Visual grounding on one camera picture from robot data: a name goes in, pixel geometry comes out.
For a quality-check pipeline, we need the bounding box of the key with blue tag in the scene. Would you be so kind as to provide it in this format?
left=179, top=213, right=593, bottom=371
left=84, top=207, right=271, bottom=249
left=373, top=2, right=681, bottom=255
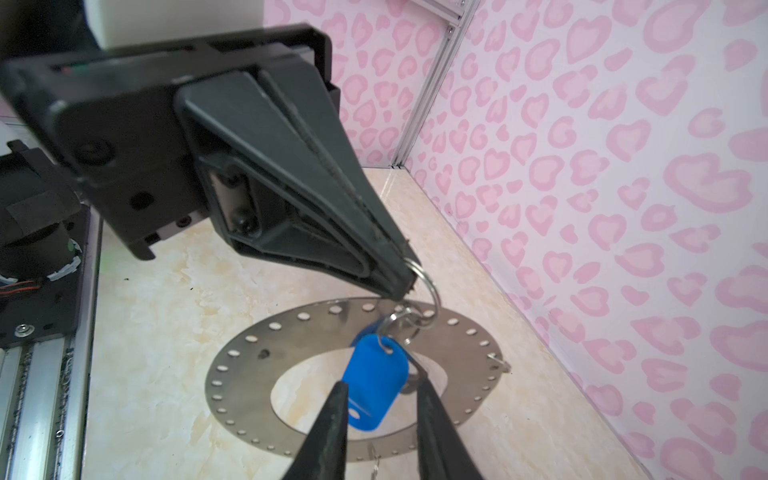
left=342, top=306, right=428, bottom=432

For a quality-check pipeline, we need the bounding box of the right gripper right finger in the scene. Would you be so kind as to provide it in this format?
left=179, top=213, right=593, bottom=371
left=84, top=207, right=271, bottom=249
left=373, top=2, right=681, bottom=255
left=417, top=380, right=483, bottom=480

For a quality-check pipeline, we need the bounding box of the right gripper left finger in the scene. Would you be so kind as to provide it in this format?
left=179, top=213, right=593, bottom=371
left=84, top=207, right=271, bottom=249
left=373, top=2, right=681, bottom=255
left=283, top=381, right=348, bottom=480

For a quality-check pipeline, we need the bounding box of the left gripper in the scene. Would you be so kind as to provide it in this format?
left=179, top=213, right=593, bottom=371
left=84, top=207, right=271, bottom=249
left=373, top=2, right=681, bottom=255
left=0, top=23, right=403, bottom=298

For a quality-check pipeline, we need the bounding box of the metal perforated ring disc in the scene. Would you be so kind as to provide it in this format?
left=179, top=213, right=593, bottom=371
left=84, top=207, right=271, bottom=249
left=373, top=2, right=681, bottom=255
left=203, top=296, right=512, bottom=464

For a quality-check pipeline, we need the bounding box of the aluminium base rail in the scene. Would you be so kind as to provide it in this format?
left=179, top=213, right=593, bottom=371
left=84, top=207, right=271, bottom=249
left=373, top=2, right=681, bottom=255
left=1, top=207, right=103, bottom=479

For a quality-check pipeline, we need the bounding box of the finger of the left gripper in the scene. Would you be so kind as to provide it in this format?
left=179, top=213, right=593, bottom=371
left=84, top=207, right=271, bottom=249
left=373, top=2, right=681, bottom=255
left=257, top=59, right=417, bottom=294

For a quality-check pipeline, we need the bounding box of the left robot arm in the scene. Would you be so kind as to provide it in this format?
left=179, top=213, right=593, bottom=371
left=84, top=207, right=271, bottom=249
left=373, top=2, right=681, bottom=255
left=1, top=24, right=423, bottom=300

